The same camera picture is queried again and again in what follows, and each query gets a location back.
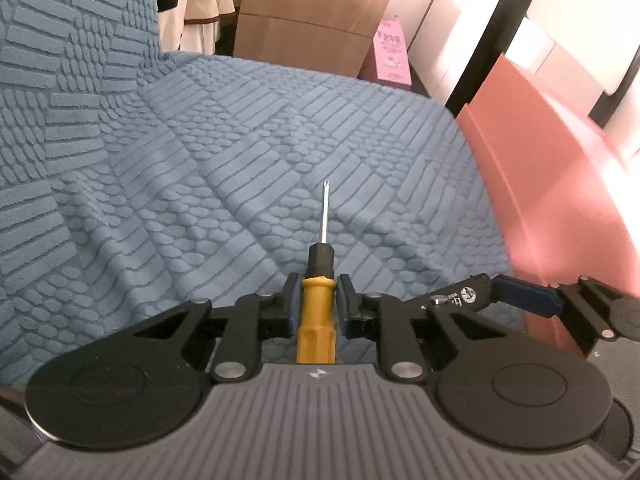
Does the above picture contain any yellow black screwdriver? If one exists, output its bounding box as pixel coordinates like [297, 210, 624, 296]
[296, 181, 336, 364]

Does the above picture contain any orange cardboard storage box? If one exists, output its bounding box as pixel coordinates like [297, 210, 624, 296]
[455, 54, 640, 356]

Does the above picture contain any blue textured sofa cover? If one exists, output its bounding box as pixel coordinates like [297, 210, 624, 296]
[1, 0, 511, 387]

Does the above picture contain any pink paper box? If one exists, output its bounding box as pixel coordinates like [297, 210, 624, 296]
[373, 16, 412, 88]

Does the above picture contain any black floor lamp pole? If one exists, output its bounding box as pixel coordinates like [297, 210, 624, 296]
[446, 0, 533, 117]

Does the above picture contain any wooden drawer cabinet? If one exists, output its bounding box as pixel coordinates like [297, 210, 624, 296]
[233, 0, 390, 77]

